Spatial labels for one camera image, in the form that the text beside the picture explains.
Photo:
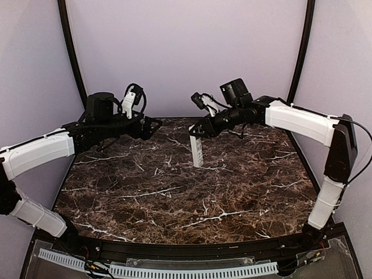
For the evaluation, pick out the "white slotted cable duct centre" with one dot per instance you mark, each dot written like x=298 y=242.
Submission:
x=265 y=269

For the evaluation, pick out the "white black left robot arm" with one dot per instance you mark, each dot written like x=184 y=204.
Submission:
x=104 y=117

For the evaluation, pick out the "black frame post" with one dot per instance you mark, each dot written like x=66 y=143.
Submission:
x=71 y=51
x=307 y=26

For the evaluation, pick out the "white slotted cable duct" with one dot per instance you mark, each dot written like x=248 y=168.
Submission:
x=265 y=269
x=61 y=259

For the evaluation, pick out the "black front rail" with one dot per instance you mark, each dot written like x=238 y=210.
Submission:
x=275 y=248

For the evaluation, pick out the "black left frame post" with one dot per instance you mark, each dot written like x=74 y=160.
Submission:
x=71 y=51

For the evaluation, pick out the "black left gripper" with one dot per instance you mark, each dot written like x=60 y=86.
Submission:
x=144 y=128

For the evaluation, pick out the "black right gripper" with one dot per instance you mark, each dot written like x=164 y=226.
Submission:
x=208 y=127

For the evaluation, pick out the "black right frame post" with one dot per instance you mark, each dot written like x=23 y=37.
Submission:
x=307 y=26

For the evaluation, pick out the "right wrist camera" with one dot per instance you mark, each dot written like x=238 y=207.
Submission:
x=206 y=102

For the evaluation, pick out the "white remote control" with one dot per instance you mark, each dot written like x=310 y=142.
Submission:
x=196 y=148

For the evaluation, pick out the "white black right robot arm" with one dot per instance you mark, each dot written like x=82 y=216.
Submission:
x=336 y=133

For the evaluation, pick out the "white slotted cable duct left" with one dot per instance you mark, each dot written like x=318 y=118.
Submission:
x=61 y=259

